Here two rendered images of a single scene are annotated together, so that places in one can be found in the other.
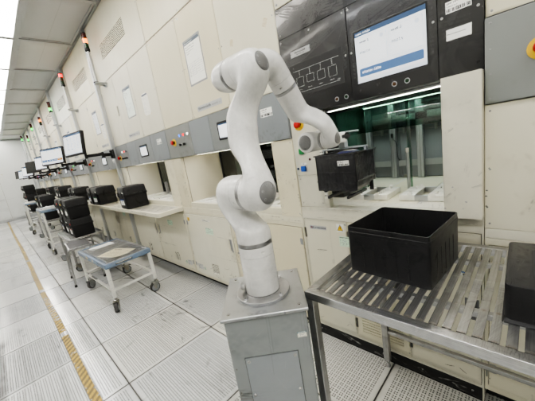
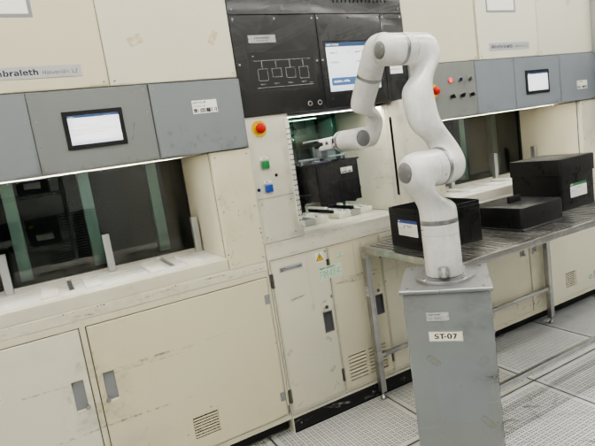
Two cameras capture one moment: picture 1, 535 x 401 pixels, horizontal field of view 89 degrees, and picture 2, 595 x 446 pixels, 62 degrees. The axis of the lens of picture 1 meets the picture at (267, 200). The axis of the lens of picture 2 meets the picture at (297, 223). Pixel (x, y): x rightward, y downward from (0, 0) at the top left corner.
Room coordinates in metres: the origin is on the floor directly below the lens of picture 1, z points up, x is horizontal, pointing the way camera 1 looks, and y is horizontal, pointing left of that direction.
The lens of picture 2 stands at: (0.86, 1.72, 1.25)
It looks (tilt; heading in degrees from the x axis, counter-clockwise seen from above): 9 degrees down; 287
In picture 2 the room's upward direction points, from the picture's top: 8 degrees counter-clockwise
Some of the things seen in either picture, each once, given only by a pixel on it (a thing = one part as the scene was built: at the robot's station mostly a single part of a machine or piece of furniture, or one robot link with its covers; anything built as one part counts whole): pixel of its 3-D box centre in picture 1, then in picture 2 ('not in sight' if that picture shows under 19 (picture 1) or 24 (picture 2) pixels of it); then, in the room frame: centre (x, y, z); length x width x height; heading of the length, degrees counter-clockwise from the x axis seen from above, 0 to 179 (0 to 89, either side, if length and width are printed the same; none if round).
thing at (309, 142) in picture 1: (314, 141); (354, 139); (1.19, -0.24, 1.25); 0.13 x 0.09 x 0.08; 134
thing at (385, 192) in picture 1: (376, 192); (300, 219); (1.58, -0.65, 0.89); 0.22 x 0.21 x 0.04; 134
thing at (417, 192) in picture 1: (426, 192); (344, 210); (1.39, -0.84, 0.89); 0.22 x 0.21 x 0.04; 134
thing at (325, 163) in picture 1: (345, 163); (325, 175); (1.36, -0.42, 1.11); 0.24 x 0.20 x 0.32; 44
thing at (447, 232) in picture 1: (402, 241); (434, 222); (0.93, -0.46, 0.85); 0.28 x 0.28 x 0.17; 39
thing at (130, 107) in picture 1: (156, 143); not in sight; (3.39, 1.22, 1.50); 1.52 x 0.99 x 3.00; 44
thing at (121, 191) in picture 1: (132, 196); not in sight; (3.25, 1.59, 0.93); 0.30 x 0.28 x 0.26; 41
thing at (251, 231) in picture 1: (243, 208); (428, 187); (0.92, 0.09, 1.07); 0.19 x 0.12 x 0.24; 44
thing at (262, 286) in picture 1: (259, 266); (442, 249); (0.89, 0.07, 0.85); 0.19 x 0.19 x 0.18
